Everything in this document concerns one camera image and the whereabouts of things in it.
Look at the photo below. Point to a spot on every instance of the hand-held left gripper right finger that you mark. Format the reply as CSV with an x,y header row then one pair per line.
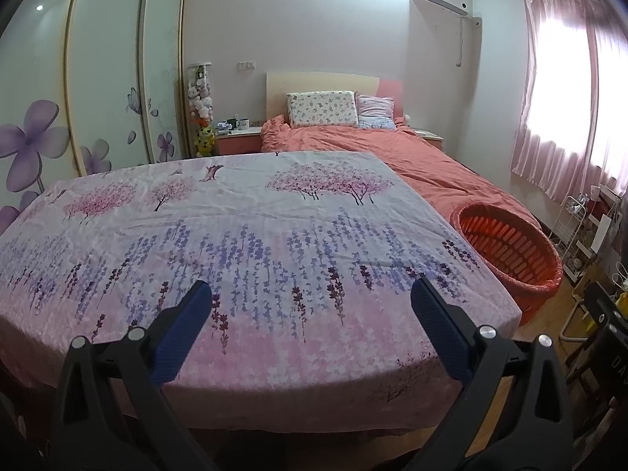
x,y
441,333

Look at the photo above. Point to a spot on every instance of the floral white pillow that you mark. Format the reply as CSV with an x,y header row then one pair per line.
x,y
321,108

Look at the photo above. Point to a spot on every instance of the salmon duvet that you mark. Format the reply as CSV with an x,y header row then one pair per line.
x,y
417,157

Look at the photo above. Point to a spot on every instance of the orange plastic laundry basket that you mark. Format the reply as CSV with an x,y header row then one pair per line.
x,y
505,240

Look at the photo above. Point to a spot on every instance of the floral printed sheet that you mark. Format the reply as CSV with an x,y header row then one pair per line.
x,y
245,235

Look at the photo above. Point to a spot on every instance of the flower printed wardrobe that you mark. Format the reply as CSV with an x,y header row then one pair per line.
x,y
98,83

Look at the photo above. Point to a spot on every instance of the dark wooden chair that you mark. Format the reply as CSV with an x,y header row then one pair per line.
x,y
601,314

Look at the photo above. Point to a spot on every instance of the pink curtain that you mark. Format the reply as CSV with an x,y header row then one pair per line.
x,y
613,181
535,157

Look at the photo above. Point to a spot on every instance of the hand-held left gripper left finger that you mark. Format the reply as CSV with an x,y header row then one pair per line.
x,y
181,333

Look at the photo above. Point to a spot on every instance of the white metal frame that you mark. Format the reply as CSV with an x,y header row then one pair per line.
x,y
569,324

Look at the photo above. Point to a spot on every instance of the yellow cushion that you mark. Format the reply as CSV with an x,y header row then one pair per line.
x,y
623,301

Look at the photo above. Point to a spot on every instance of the wall socket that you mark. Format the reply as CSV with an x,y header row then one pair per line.
x,y
247,64

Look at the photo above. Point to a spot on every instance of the white air conditioner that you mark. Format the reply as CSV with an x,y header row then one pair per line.
x,y
441,2

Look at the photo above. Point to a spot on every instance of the wooden nightstand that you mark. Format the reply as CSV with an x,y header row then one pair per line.
x,y
431,135

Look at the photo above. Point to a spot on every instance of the pink striped pillow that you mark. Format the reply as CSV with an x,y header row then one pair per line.
x,y
375,110

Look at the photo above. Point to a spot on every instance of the white shelf trolley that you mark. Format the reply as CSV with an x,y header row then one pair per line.
x,y
579,260

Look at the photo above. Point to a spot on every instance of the white mug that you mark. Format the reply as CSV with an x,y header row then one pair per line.
x,y
243,123

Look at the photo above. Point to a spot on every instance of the beige and pink headboard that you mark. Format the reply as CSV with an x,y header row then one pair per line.
x,y
319,81

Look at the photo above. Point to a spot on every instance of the pink nightstand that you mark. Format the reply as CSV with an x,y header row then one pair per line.
x,y
238,143

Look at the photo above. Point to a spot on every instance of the plush toy column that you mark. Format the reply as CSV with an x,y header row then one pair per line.
x,y
201,103

